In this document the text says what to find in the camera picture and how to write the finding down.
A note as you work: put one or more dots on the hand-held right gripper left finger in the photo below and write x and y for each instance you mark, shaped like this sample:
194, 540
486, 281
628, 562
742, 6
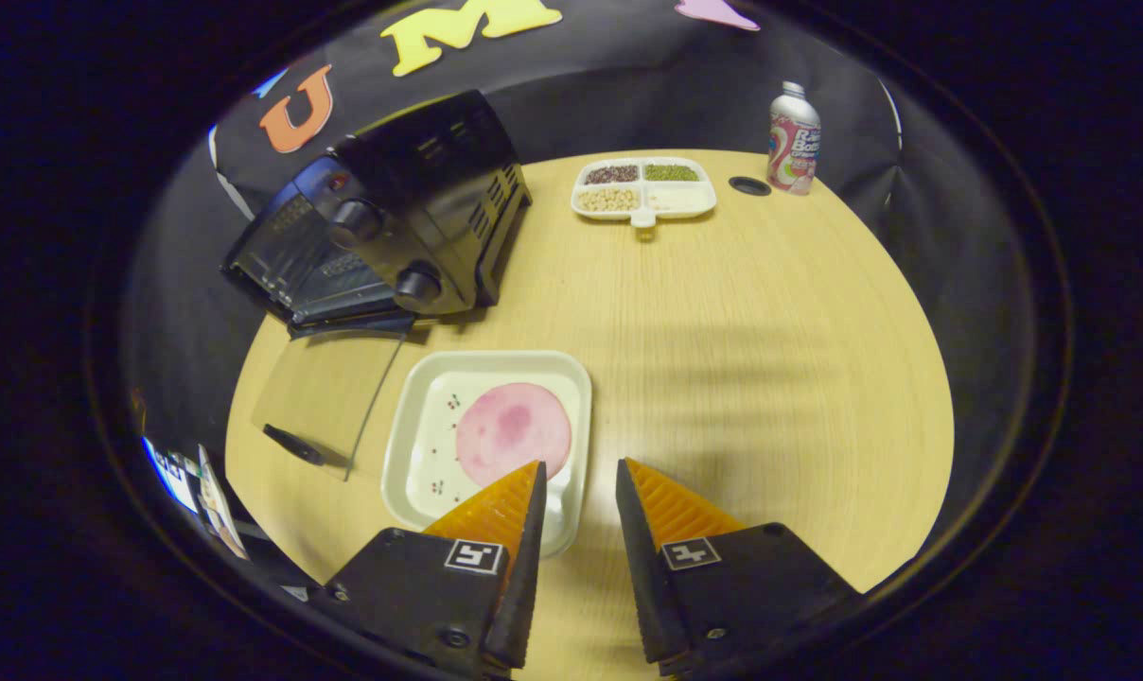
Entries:
524, 586

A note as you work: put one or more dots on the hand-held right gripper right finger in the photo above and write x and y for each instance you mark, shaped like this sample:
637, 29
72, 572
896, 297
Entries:
640, 586

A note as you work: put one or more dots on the pink ham slice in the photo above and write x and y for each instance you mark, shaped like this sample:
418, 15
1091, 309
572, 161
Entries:
510, 430

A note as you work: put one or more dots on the white square plate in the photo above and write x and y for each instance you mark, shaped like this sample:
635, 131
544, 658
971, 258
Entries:
420, 454

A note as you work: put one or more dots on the black electric oven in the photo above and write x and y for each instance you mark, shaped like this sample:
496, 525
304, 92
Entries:
420, 180

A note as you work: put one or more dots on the white blue printed object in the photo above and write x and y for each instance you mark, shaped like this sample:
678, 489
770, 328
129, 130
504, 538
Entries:
212, 506

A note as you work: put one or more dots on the white divided tray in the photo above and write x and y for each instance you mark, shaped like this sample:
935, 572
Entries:
642, 203

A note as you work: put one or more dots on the heap of yellow soybeans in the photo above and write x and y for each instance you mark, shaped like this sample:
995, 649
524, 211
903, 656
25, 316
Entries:
608, 200

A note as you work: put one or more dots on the heap of red beans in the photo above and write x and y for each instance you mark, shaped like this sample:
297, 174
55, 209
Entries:
612, 174

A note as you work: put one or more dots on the round black table grommet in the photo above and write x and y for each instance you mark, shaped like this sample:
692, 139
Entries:
749, 186

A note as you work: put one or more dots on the heap of green beans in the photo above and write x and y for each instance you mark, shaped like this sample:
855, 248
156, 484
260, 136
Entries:
671, 172

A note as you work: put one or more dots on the pink label drink bottle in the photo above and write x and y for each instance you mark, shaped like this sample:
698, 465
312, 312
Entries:
794, 142

